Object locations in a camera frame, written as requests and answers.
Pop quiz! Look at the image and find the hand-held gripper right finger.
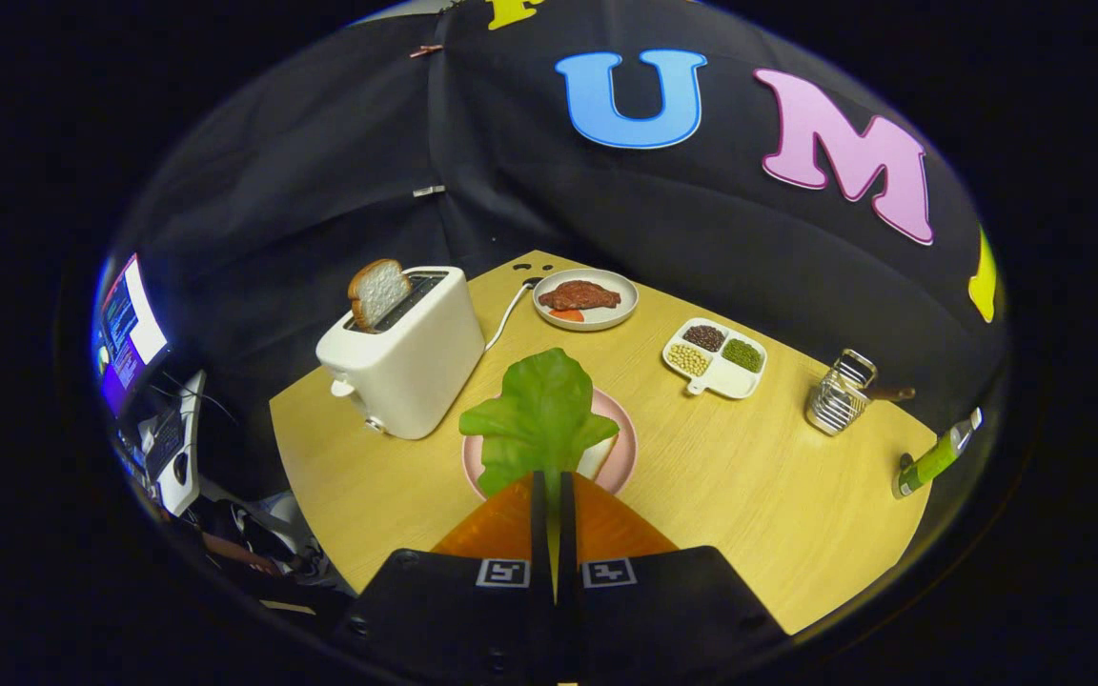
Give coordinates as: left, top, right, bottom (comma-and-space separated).
559, 472, 788, 682

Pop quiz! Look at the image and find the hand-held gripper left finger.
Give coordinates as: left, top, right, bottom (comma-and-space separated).
339, 472, 559, 682

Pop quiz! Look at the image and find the green lettuce leaf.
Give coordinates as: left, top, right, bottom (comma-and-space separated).
458, 348, 620, 603

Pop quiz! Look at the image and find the toasted bread slice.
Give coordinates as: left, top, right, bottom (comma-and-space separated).
348, 258, 413, 332

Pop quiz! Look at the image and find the plain white bread slice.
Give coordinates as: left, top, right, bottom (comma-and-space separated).
576, 434, 619, 482

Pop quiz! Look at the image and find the pink round plate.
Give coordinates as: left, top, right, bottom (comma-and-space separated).
462, 386, 639, 501

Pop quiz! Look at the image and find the white toaster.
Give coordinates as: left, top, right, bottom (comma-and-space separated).
315, 266, 486, 440

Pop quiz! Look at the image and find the white oval plate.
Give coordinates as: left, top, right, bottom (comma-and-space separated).
532, 268, 640, 332

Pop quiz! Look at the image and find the white divided dish with beans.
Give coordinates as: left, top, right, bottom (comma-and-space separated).
661, 317, 768, 399

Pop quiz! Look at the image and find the brown meat piece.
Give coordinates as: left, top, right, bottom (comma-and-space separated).
538, 279, 622, 312

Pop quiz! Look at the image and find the black backdrop cloth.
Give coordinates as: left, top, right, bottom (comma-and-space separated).
106, 0, 1007, 496

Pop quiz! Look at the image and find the white computer keyboard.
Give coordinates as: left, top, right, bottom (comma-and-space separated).
144, 370, 207, 517

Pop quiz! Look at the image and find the green plastic bottle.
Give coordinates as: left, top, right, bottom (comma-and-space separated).
892, 408, 984, 499

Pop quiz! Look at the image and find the computer monitor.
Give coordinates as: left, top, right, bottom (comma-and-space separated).
91, 252, 170, 420

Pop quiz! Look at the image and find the white toaster cable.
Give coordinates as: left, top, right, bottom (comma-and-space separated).
484, 276, 545, 352

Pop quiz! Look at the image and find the metal wire basket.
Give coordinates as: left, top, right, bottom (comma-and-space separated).
805, 349, 879, 436

